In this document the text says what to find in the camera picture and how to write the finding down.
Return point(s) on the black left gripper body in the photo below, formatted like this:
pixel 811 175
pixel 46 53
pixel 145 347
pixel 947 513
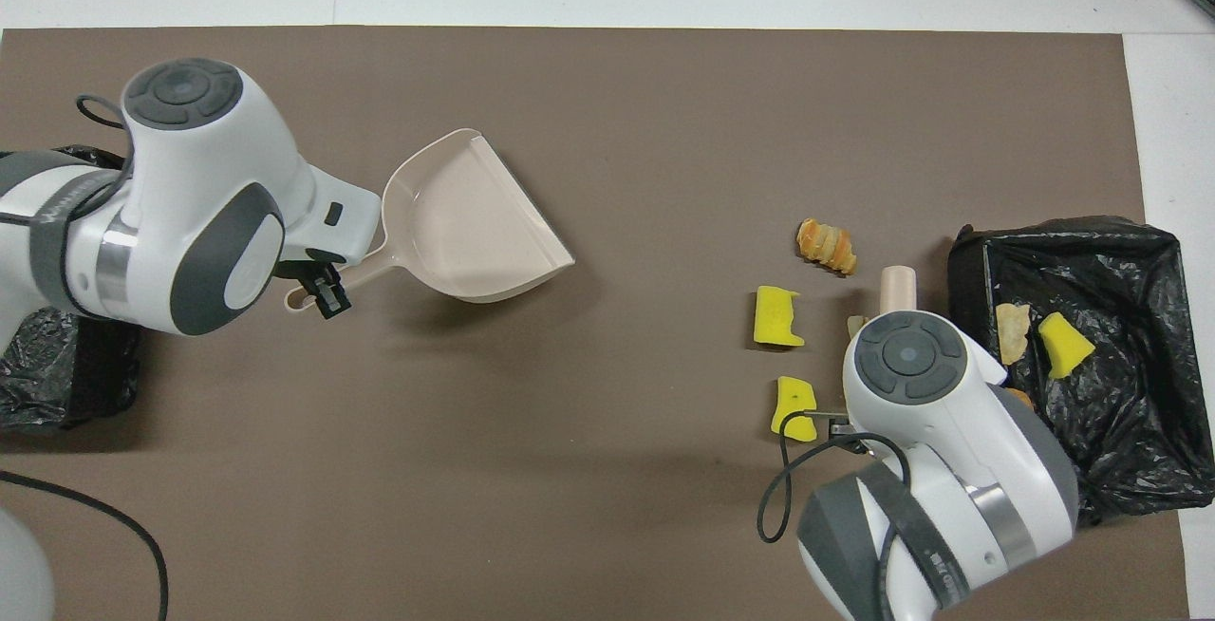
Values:
pixel 304 271

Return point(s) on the beige plastic dustpan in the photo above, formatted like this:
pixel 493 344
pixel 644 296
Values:
pixel 465 222

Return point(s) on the beige brush black bristles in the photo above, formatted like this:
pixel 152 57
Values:
pixel 898 289

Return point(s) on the pale crusty bread piece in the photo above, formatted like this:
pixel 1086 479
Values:
pixel 1012 331

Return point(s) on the peanut-shaped brown bread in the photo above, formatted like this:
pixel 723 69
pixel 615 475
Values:
pixel 1023 397

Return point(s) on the small yellow sponge wedge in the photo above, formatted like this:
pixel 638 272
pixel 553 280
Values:
pixel 1065 346

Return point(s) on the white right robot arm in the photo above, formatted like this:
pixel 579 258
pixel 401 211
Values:
pixel 949 431

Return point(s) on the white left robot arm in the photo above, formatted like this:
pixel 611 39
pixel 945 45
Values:
pixel 190 203

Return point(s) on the black lined bin pink mark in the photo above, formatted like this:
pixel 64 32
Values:
pixel 57 374

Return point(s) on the black bag lined bin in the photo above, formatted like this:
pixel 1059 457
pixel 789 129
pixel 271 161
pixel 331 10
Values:
pixel 1130 431

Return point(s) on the brown table mat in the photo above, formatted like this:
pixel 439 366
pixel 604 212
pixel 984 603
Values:
pixel 570 507

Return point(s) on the yellow notched sponge piece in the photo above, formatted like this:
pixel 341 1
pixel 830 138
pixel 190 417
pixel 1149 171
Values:
pixel 776 317

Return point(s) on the yellow sponge piece with hole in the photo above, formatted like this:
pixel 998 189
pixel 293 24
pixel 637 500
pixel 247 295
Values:
pixel 790 398

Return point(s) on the striped croissant bread piece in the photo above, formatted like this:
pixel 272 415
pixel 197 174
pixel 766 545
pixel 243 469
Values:
pixel 855 325
pixel 826 246

